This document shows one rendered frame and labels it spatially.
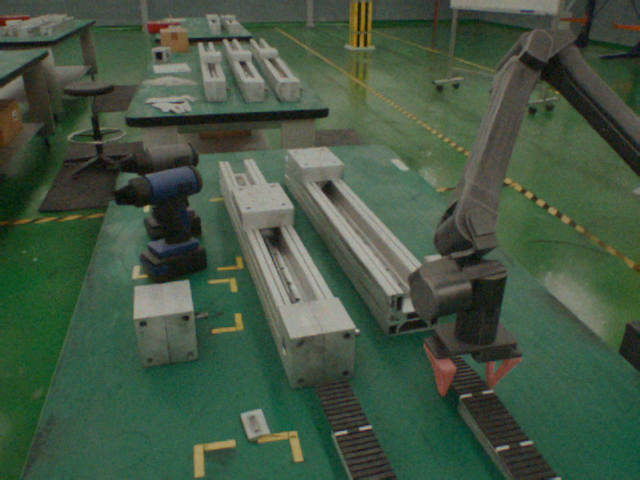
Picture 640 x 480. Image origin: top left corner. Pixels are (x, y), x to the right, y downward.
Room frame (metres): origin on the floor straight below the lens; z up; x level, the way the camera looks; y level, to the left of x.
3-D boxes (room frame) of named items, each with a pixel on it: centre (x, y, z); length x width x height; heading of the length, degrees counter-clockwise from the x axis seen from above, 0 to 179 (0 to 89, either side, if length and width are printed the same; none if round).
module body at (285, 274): (1.16, 0.12, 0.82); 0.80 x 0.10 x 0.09; 15
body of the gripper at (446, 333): (0.66, -0.22, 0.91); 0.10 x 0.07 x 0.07; 103
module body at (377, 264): (1.21, -0.06, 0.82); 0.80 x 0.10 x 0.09; 15
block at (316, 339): (0.74, -0.01, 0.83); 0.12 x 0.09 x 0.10; 105
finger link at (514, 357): (0.66, -0.25, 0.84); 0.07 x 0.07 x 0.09; 13
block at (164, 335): (0.79, 0.24, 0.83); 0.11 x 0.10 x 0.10; 105
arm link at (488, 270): (0.65, -0.22, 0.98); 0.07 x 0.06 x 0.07; 114
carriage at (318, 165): (1.45, 0.00, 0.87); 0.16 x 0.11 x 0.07; 15
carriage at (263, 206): (1.16, 0.12, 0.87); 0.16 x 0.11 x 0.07; 15
